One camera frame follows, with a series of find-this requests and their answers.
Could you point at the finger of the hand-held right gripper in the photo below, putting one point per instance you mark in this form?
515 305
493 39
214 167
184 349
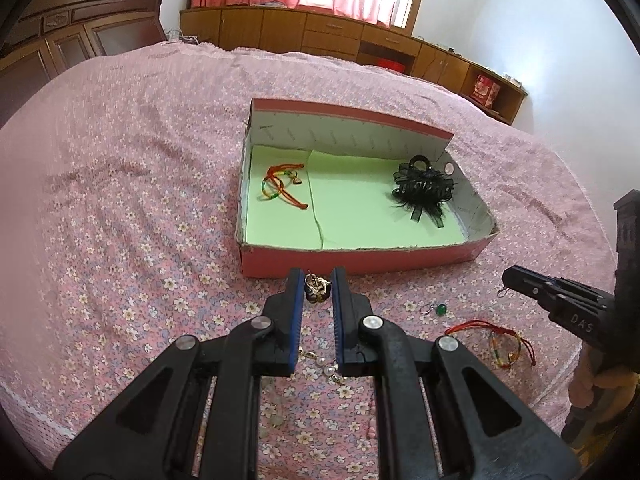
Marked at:
525 282

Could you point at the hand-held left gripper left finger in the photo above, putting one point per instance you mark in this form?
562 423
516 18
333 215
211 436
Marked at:
295 310

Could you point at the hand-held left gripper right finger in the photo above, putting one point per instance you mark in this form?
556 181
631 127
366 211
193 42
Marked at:
340 310

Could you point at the small metal brooch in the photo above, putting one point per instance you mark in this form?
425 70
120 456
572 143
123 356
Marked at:
317 290

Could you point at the pearl hair clip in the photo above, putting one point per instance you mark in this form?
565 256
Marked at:
330 371

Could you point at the pink cardboard box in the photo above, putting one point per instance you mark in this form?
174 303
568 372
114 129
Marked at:
400 260

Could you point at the green bead earring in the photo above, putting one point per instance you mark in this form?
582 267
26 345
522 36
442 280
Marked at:
441 310

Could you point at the person's right hand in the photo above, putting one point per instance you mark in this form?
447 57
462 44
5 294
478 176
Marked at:
587 385

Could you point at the green paper lining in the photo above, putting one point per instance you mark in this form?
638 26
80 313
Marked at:
360 200

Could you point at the black feather hair claw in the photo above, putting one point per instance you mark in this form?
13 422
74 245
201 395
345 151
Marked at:
420 187

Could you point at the red gift box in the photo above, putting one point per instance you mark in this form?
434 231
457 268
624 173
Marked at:
485 91

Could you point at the pink floral bedspread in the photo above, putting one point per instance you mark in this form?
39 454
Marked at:
125 185

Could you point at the flat red packet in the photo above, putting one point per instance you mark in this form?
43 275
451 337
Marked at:
392 66

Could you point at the long wooden cabinet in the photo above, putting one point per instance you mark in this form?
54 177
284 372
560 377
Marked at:
280 30

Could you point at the dark wooden headboard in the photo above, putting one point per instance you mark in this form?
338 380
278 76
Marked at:
75 35

